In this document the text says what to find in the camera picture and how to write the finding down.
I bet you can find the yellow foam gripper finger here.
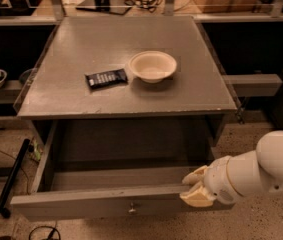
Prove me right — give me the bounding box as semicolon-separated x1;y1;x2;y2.
180;182;216;208
182;165;207;185

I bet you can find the black bar on floor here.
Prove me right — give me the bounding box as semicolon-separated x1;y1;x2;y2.
0;139;30;219

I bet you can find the grey top drawer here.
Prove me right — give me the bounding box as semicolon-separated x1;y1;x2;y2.
9;118;235;223

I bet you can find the dark snack bar wrapper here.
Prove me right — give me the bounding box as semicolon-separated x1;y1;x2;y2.
85;69;128;90

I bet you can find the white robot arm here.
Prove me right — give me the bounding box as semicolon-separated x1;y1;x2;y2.
180;131;283;207

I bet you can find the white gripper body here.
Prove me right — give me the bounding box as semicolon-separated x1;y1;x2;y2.
204;156;242;205

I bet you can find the black floor cable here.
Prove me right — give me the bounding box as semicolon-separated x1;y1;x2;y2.
0;122;62;240

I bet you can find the grey side shelf rail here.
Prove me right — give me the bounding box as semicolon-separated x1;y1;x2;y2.
223;74;283;97

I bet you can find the grey drawer cabinet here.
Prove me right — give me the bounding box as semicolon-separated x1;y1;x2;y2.
18;16;235;164

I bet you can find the black monitor stand base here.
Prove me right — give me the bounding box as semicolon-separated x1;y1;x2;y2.
75;0;132;15

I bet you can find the dark round bowl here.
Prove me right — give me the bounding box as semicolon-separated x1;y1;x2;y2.
19;68;35;85

